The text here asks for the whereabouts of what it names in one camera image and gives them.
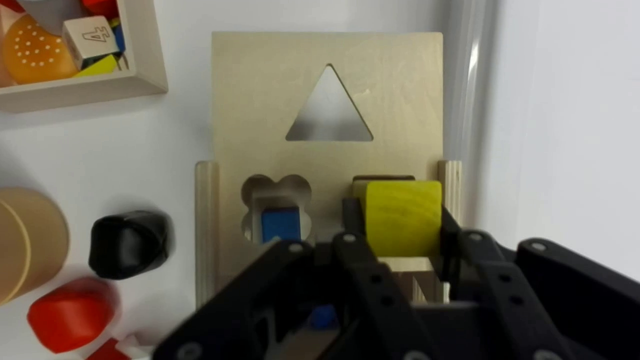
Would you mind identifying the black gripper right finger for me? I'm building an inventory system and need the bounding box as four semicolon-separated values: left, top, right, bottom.
430;205;640;360

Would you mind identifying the blue block inside sorter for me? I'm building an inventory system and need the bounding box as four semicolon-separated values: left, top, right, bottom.
260;205;303;243

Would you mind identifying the open wooden toy tray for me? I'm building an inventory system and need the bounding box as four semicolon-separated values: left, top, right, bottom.
0;0;169;114

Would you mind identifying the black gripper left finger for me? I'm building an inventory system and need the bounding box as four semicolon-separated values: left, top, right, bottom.
153;196;436;360

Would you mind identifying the black cup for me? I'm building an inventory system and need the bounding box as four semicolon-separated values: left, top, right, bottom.
89;208;174;281

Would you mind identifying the tan plastic bottle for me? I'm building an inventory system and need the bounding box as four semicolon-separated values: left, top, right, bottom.
0;185;73;307

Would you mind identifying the printed natural wooden cube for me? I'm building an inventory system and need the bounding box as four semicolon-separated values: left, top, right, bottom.
63;16;122;61

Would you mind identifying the red cup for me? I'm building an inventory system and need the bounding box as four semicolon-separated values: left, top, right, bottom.
26;276;122;355

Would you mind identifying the white lidded plastic bin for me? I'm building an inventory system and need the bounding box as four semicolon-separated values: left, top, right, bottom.
445;0;640;276

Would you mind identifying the yellow wooden cube block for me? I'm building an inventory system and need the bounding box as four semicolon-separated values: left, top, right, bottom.
362;178;446;257

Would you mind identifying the wooden shape sorter box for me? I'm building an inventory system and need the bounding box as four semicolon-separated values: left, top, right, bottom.
193;30;467;360

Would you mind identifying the orange dotted dome toy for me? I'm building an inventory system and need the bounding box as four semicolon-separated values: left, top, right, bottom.
0;11;80;86

